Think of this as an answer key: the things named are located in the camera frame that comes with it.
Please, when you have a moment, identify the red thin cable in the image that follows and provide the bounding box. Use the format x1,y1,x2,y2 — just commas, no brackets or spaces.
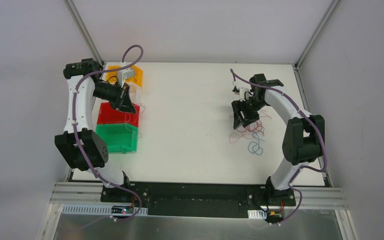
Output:
228,110,273,144

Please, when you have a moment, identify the blue thin cable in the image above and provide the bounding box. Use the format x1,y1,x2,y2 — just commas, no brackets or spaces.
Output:
247,132,266,156

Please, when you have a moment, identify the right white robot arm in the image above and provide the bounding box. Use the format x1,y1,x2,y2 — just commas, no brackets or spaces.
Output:
231,73,326,206

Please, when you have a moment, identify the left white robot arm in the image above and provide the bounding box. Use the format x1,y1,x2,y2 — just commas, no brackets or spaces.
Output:
54,58,136,203

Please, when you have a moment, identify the clear plastic bin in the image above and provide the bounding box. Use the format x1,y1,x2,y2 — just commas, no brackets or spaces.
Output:
127,82,142,105

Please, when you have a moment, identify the orange plastic bin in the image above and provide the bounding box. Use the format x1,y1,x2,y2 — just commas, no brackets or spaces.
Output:
104,66,143,87

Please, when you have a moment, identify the red plastic bin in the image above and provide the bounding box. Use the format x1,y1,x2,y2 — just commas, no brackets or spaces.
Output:
97,102,141,127

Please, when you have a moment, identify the green plastic bin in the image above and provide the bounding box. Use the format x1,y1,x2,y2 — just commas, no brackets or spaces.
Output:
96,123,139,154

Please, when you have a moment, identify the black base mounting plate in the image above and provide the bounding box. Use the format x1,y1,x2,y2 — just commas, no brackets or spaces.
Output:
100,181,296,218

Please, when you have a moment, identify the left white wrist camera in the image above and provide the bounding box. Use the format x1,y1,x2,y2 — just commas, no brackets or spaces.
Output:
116,67,136,87

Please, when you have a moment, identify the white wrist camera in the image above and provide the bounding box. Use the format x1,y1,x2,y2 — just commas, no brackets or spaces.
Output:
232,80,253,102
116,67,136,87

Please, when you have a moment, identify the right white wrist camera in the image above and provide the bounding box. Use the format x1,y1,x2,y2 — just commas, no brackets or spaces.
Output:
232,80,253,102

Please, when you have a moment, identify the aluminium frame rail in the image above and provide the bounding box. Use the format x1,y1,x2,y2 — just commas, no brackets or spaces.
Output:
50,182,111,205

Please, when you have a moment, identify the white slotted cable duct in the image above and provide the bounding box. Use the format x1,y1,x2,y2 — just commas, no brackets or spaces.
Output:
61,203,148,217

